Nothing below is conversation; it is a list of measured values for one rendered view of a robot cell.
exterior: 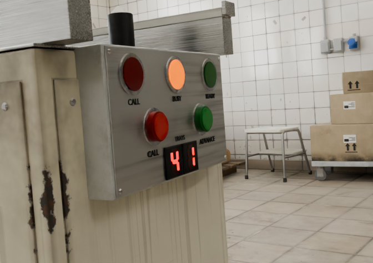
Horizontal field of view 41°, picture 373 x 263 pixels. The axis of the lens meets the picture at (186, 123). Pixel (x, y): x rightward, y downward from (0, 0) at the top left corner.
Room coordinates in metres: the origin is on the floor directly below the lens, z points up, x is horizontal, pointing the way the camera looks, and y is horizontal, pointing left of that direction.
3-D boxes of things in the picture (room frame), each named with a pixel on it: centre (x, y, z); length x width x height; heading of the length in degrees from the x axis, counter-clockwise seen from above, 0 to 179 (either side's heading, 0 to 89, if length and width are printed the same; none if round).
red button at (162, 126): (0.50, 0.03, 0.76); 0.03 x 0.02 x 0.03; 150
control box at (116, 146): (0.55, 0.02, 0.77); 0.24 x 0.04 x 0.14; 150
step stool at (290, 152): (4.53, -0.81, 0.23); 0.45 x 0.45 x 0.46; 45
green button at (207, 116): (0.58, -0.02, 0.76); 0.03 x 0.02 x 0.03; 150
